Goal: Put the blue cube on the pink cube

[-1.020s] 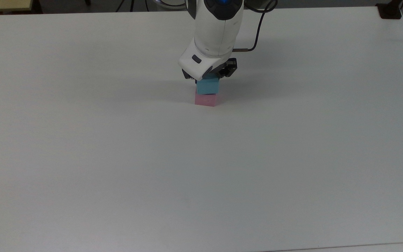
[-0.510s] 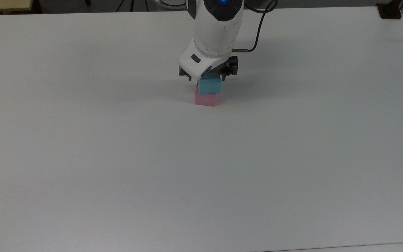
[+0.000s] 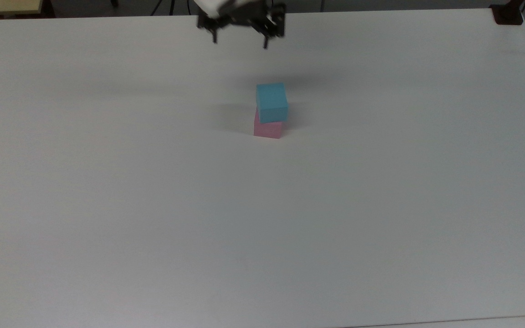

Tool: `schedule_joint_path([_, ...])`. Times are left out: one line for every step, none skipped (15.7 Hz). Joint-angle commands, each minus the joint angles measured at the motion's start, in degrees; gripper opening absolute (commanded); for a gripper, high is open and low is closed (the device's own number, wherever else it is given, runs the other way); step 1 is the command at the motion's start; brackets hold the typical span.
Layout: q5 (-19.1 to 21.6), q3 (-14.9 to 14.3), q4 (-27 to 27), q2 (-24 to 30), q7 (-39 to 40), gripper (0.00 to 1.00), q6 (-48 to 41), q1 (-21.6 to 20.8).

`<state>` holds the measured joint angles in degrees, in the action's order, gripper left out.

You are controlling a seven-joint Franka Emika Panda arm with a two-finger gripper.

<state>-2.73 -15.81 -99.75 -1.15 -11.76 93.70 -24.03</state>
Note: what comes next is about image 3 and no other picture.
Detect black stand base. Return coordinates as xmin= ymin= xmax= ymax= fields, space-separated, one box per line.
xmin=489 ymin=0 xmax=525 ymax=26

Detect blue cube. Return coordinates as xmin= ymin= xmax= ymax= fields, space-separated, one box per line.
xmin=256 ymin=82 xmax=289 ymax=124

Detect yellow wooden furniture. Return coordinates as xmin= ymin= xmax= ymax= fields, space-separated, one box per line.
xmin=0 ymin=0 xmax=44 ymax=17

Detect pink cube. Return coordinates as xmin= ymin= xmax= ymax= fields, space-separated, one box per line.
xmin=253 ymin=109 xmax=284 ymax=139

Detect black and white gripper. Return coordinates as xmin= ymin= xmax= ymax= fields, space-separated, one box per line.
xmin=193 ymin=0 xmax=287 ymax=50

